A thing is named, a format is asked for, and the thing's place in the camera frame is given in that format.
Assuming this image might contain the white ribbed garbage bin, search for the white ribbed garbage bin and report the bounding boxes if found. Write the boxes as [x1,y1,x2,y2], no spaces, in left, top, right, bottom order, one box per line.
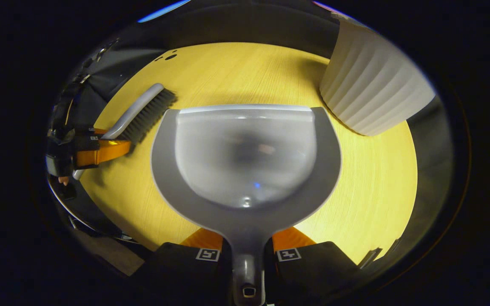
[319,19,436,137]

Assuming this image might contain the grey dustpan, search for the grey dustpan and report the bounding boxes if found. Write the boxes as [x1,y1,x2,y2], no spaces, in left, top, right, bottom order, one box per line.
[150,104,342,306]

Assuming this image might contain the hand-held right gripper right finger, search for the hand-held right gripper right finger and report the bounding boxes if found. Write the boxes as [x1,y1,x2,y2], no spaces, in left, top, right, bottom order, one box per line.
[264,227,361,306]

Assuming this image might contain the small grey broom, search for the small grey broom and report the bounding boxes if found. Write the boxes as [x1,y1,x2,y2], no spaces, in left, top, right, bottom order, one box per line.
[72,82,178,181]

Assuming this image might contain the yellow wooden desktop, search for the yellow wooden desktop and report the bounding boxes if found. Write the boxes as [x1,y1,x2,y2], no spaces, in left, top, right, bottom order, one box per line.
[79,42,418,265]

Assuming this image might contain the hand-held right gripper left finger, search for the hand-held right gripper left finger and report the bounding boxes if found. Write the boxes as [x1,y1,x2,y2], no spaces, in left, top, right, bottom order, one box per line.
[142,228,233,306]

